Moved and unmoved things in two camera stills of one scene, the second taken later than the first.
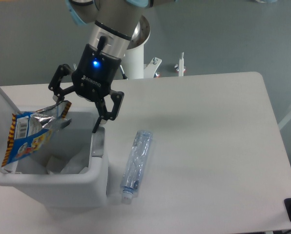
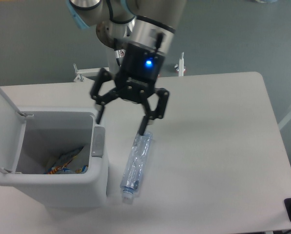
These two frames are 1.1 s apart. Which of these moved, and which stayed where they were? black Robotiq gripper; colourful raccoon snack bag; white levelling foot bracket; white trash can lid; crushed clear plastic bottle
Moved: colourful raccoon snack bag; black Robotiq gripper
Stayed: crushed clear plastic bottle; white trash can lid; white levelling foot bracket
